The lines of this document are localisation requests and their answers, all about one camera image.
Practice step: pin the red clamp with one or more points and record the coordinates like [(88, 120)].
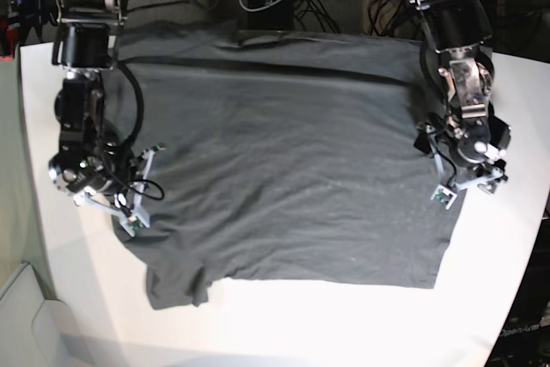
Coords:
[(9, 38)]

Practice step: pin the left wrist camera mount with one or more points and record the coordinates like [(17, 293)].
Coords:
[(437, 144)]

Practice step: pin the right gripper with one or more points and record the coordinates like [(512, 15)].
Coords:
[(121, 189)]

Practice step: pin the white bin corner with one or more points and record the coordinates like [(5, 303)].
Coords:
[(35, 331)]

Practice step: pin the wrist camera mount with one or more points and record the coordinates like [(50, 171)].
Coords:
[(437, 144), (130, 222)]

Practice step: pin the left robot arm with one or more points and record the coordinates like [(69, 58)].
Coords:
[(466, 141)]

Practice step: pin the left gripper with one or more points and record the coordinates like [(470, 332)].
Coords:
[(486, 176)]

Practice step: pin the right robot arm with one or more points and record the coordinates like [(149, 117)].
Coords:
[(86, 45)]

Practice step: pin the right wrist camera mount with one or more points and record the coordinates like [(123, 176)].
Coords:
[(130, 222)]

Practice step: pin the grey t-shirt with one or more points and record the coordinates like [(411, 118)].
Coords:
[(288, 156)]

